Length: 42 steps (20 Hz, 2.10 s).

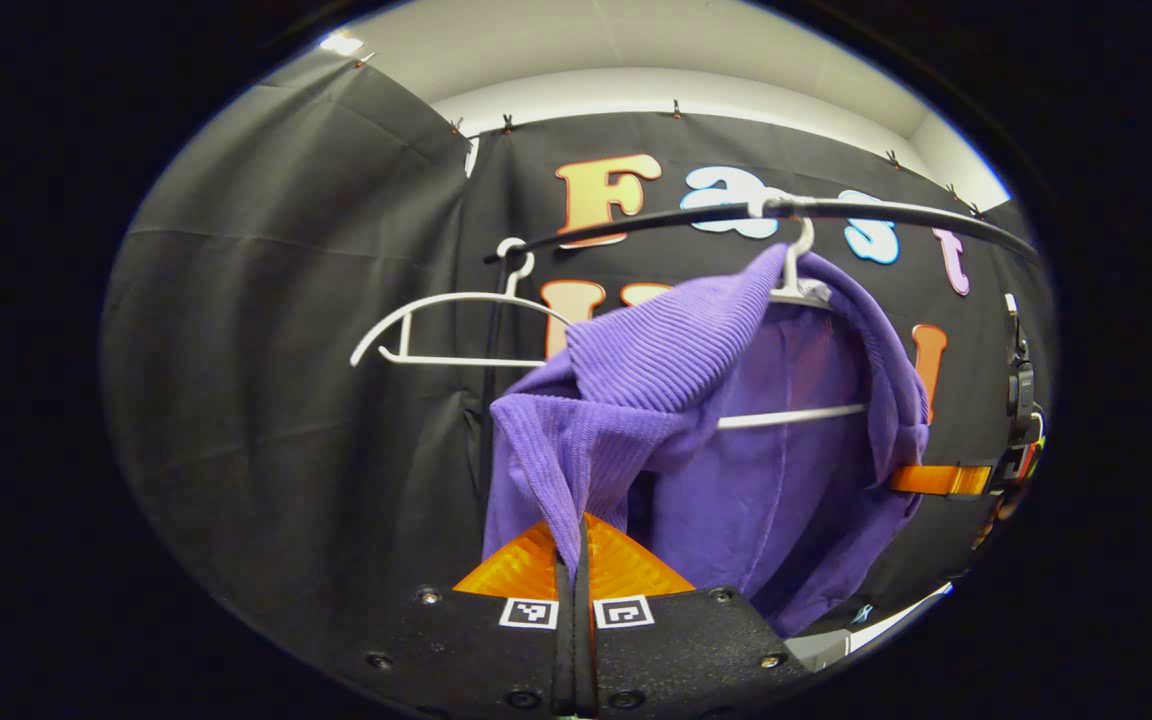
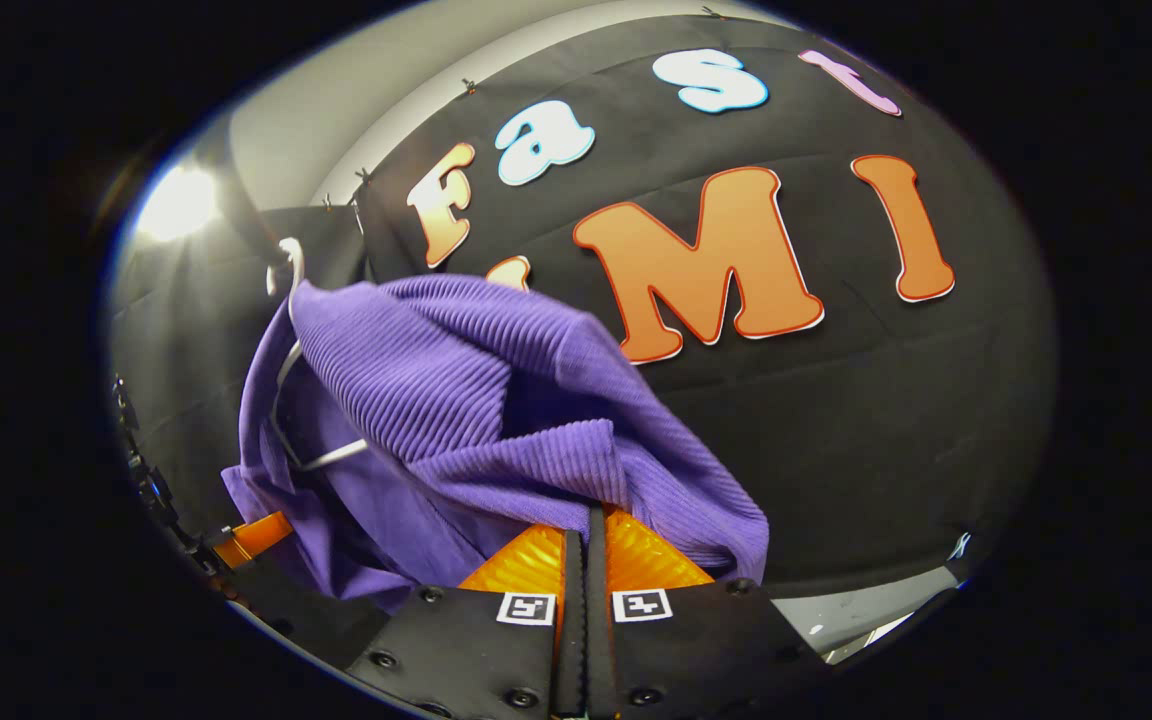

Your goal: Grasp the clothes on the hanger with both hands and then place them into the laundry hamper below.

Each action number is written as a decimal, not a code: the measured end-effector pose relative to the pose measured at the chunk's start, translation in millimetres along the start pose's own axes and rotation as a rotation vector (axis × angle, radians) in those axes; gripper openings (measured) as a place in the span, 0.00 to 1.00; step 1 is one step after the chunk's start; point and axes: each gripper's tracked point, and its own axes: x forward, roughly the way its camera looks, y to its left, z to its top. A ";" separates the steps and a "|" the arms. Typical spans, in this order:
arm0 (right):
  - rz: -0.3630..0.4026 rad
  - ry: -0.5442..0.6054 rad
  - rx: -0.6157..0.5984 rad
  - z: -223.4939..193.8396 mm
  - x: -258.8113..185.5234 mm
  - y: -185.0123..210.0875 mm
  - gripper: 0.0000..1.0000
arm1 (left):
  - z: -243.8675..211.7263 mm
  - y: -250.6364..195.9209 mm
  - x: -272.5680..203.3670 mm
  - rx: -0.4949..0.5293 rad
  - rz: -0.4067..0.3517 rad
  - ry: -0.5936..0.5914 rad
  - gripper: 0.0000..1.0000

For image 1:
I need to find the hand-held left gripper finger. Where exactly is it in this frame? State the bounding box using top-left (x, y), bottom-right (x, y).
top-left (576, 513), bottom-right (817, 720)
top-left (331, 520), bottom-right (577, 720)

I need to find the purple corduroy shirt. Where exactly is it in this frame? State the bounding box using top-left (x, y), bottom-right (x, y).
top-left (481, 243), bottom-right (932, 641)

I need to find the white clothes hanger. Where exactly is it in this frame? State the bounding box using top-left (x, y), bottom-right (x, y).
top-left (349, 237), bottom-right (577, 369)
top-left (716, 190), bottom-right (872, 431)

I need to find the black clothes rack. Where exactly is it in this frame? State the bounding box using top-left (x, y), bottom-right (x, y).
top-left (476, 197), bottom-right (1042, 501)

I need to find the white cabinet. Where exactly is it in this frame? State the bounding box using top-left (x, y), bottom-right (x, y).
top-left (786, 585), bottom-right (952, 673)

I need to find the black backdrop cloth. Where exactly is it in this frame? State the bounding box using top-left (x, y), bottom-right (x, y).
top-left (101, 50), bottom-right (1057, 651)

